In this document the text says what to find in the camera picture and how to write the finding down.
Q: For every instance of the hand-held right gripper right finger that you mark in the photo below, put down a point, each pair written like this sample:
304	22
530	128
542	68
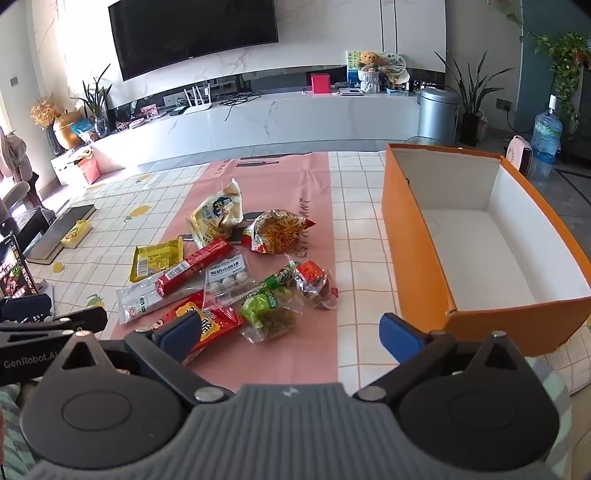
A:
401	334

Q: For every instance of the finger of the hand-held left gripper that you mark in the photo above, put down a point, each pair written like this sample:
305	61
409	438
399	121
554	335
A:
69	319
27	308

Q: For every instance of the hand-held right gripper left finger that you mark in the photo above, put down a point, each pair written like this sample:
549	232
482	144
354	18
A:
178	334

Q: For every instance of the white silver snack packet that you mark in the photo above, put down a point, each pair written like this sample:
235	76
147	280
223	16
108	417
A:
138	302

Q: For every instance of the orange cardboard box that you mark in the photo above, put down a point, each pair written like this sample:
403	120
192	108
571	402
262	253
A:
461	258

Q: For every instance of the red yellow noodle snack bag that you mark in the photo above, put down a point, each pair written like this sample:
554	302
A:
277	230

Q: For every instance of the phone with lit screen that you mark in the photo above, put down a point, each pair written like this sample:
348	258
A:
16	272

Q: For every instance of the large red yellow snack bag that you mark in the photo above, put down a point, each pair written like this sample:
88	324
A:
219	323

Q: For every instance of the long red snack packet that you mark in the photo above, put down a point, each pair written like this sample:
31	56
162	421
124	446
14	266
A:
194	268

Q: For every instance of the clear packet of white balls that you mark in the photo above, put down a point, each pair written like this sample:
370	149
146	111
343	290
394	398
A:
228	277

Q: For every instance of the yellow flat snack packet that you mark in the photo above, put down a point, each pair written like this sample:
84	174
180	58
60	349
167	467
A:
154	261

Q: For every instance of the black thick book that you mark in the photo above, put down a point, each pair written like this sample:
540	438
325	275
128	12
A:
60	233

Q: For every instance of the pink printed table mat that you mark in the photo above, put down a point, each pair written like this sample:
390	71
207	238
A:
318	350

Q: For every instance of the small yellow box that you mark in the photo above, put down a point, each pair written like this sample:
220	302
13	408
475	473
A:
76	233

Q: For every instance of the green clear raisin packet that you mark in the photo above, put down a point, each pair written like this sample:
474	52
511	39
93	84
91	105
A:
270	316

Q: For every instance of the clear packet of red candies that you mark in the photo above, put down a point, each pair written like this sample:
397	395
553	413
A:
314	286

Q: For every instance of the small green snack packet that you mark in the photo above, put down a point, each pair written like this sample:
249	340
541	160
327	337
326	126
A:
278	278

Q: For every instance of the yellow white potato chip bag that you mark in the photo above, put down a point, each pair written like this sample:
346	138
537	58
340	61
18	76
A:
217	212

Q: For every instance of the pink paper bag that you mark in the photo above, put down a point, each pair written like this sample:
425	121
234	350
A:
90	168

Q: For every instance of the hanging pink grey clothing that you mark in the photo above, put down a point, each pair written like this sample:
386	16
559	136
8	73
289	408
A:
11	152

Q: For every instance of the teal patterned cloth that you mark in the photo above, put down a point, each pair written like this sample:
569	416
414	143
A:
549	406

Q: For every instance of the gold vase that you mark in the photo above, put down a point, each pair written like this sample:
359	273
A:
68	131

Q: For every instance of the dried yellow flowers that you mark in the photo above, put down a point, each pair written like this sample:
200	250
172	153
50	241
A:
45	113

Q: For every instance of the small pink appliance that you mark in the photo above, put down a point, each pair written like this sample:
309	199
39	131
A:
521	154

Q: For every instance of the green plant in glass vase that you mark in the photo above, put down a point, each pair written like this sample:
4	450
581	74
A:
97	104

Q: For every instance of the potted long leaf plant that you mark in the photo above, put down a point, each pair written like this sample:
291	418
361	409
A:
471	127

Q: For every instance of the silver trash can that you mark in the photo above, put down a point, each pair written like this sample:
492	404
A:
436	115

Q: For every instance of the white router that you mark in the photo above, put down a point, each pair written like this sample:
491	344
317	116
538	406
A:
198	107

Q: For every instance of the white television console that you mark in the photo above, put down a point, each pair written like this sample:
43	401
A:
300	120

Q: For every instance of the blue water bottle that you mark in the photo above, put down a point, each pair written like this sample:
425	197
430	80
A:
547	134

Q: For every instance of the red box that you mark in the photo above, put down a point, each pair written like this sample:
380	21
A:
321	83

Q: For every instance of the teddy bear bouquet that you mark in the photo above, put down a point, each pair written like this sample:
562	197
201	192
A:
369	69

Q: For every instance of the round printed fan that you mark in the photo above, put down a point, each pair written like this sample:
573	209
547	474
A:
395	67

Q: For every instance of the blue picture card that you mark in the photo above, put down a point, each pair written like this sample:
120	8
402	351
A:
352	67

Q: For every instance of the black flat screen television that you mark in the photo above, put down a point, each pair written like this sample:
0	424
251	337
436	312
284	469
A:
194	32

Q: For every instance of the green trailing plant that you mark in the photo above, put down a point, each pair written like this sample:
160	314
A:
565	60

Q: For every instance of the small photo frame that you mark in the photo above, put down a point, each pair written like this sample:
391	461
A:
148	112

